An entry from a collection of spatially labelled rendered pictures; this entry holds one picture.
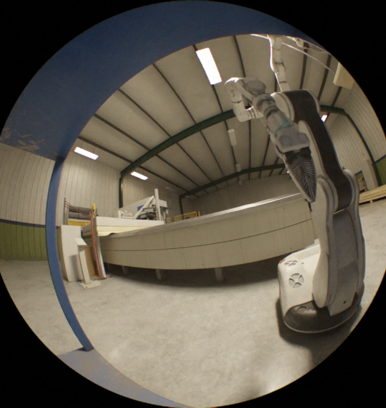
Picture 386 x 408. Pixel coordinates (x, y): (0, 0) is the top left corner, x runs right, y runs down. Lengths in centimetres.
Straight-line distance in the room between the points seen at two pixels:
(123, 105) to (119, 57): 566
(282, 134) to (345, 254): 53
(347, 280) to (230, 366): 62
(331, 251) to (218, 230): 111
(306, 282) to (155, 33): 102
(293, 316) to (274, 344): 20
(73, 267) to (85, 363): 234
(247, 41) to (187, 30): 574
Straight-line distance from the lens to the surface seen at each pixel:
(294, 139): 35
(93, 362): 58
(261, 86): 47
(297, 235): 149
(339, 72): 66
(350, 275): 69
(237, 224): 135
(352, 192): 62
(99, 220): 261
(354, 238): 69
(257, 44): 617
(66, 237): 274
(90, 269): 306
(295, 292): 80
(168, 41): 30
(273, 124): 38
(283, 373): 76
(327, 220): 56
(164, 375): 82
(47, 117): 44
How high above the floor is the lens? 70
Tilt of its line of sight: 13 degrees up
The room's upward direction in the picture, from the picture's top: 10 degrees counter-clockwise
